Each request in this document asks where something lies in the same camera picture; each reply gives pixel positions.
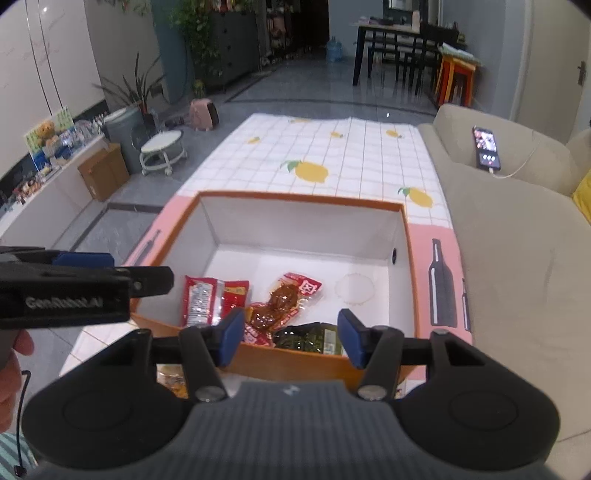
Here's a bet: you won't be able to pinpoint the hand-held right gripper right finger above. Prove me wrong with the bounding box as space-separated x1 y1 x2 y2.
337 308 485 400

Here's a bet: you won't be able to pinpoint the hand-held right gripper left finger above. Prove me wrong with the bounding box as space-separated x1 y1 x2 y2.
99 307 245 402

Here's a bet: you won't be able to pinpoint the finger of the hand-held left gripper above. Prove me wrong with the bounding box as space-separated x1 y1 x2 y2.
111 265 175 299
0 246 115 268

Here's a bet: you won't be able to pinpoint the orange cardboard box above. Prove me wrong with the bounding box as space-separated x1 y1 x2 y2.
130 190 474 398

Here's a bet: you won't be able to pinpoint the person's left hand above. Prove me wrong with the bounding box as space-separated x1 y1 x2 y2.
0 330 36 435

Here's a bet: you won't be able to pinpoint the dark green snack packet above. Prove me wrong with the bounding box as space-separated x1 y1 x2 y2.
272 322 345 357

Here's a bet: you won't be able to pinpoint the red snack packet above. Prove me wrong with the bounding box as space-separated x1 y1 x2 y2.
184 275 251 328

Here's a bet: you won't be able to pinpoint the brown meat snack packet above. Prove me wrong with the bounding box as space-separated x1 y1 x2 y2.
245 272 323 347

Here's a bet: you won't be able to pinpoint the white low cabinet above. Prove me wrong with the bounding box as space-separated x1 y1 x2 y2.
0 136 112 250

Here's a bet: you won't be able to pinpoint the orange snack packet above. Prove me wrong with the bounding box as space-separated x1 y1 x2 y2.
156 364 190 400

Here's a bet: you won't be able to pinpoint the brown cardboard carton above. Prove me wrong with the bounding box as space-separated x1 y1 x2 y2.
78 143 130 202

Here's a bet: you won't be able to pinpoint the grey round bin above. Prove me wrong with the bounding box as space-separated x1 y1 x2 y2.
104 107 147 174

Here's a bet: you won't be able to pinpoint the teddy bear picture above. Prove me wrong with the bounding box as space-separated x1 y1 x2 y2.
24 107 75 156

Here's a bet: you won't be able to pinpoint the white round stool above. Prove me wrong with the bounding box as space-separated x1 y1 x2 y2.
139 130 188 177

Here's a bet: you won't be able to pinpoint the striped clothing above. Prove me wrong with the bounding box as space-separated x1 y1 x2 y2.
0 431 38 480

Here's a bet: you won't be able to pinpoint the potted leafy plant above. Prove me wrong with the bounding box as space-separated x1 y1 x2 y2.
92 53 163 134

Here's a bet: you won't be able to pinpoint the beige sofa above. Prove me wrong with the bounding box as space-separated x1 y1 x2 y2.
418 104 591 467

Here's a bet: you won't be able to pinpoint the lemon printed tablecloth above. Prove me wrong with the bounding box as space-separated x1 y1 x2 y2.
60 113 474 398

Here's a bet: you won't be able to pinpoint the smartphone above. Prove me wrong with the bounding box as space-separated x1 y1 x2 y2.
472 126 502 172

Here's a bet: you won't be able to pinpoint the tall bamboo plant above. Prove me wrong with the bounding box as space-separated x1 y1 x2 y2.
168 0 222 93

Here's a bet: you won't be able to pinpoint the dark drawer cabinet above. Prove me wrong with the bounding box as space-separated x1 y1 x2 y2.
205 11 259 91

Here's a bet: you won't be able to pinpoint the yellow cushion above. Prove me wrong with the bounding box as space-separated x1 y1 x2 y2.
571 168 591 213

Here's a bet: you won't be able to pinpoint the orange stacked stools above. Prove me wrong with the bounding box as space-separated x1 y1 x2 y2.
434 51 477 107

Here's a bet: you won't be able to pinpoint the dark dining chair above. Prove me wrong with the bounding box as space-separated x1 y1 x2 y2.
394 23 458 96

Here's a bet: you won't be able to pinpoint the dark dining table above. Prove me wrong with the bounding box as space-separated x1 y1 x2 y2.
353 21 462 86

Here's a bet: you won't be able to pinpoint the black wrist cord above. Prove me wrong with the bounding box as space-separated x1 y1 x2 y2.
14 369 33 477

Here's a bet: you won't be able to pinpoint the white charging cable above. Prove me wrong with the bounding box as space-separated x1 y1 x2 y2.
492 134 543 179

